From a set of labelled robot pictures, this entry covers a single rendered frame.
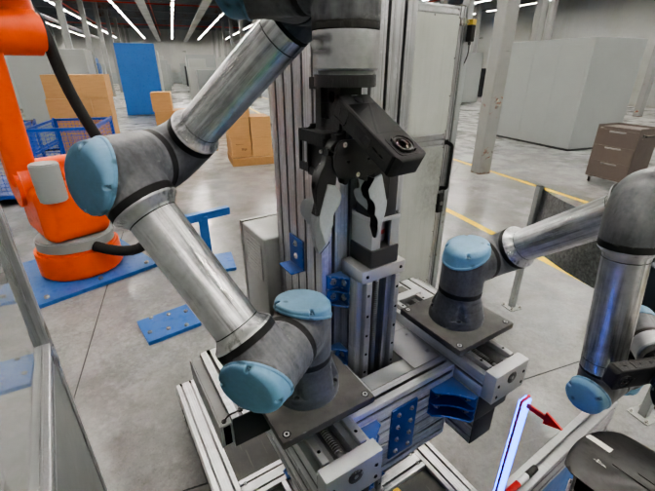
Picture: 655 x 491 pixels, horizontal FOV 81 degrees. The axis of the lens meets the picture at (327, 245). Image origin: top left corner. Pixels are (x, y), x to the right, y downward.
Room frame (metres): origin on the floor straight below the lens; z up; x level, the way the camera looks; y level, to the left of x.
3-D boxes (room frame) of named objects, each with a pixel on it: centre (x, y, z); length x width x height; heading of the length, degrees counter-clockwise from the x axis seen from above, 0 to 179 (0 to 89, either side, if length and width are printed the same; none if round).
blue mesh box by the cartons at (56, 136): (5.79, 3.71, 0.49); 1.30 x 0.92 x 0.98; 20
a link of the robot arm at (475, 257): (0.92, -0.38, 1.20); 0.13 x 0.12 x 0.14; 120
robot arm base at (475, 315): (0.92, -0.37, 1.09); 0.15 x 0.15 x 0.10
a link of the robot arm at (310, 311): (0.65, 0.05, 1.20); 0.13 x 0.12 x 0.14; 156
